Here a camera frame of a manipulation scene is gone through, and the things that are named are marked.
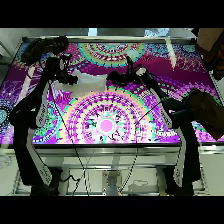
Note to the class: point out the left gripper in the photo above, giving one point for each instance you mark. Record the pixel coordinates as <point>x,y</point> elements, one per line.
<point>67,78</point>

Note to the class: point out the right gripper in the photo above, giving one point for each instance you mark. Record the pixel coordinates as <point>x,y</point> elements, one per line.
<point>120,78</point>

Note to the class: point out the white T-shirt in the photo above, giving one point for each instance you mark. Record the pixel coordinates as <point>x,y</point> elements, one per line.
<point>90,85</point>

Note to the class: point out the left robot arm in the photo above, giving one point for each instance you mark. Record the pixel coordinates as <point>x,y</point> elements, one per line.
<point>21,133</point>

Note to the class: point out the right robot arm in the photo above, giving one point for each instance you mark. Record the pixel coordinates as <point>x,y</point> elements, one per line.
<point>188,150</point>

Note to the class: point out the brown garment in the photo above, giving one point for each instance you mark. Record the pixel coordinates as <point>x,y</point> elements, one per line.
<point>206,113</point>

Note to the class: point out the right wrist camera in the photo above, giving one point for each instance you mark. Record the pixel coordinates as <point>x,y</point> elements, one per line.
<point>129,63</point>

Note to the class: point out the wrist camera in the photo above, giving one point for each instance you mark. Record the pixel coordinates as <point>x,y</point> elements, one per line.
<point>129,63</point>
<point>63,60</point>

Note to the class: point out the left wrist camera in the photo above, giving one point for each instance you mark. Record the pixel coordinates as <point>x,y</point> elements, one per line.
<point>63,60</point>

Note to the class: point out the silver frame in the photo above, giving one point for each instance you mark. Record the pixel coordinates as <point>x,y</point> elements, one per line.
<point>100,153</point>

